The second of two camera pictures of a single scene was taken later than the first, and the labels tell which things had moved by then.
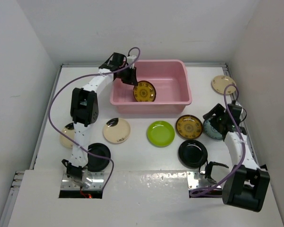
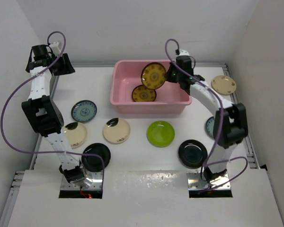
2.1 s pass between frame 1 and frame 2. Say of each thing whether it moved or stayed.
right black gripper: moved
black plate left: stayed
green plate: stayed
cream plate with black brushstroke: stayed
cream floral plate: stayed
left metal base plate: stayed
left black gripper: moved
